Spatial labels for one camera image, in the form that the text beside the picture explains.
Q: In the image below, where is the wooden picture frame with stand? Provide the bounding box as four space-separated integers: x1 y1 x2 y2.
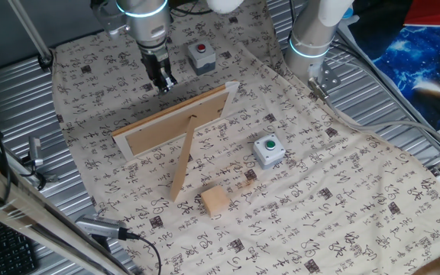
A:
112 80 241 202

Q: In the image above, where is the grey box with green button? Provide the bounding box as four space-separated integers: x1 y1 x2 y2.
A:
252 133 286 170

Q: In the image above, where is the grey robot cable bundle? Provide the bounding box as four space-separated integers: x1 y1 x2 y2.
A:
317 87 440 156

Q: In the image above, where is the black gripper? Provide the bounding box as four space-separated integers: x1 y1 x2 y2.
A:
140 46 178 94

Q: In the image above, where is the grey depth camera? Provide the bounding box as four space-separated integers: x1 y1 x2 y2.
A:
75 214 129 241

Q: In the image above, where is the blue galaxy print cloth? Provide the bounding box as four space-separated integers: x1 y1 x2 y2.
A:
348 11 440 131

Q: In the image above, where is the aluminium frame beam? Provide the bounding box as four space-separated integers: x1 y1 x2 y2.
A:
0 152 129 275

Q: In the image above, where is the grey metal pole with clamp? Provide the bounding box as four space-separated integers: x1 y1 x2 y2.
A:
8 0 55 72

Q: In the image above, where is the grey box with red button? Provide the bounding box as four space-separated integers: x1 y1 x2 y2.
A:
187 39 217 76

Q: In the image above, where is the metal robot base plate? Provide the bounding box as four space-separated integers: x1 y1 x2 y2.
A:
306 60 342 101

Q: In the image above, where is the small wooden block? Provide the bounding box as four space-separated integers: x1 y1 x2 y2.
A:
199 185 231 218

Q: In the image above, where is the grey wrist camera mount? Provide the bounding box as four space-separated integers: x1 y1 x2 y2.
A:
89 0 128 40

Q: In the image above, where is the beige calligraphy print cloth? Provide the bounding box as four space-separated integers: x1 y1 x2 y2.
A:
51 0 440 275

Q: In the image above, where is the black keyboard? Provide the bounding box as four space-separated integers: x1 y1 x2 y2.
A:
0 215 40 275

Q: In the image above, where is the black camera cable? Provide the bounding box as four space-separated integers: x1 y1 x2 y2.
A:
126 231 163 275

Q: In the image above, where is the red sheet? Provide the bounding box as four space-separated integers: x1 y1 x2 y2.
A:
403 0 440 28

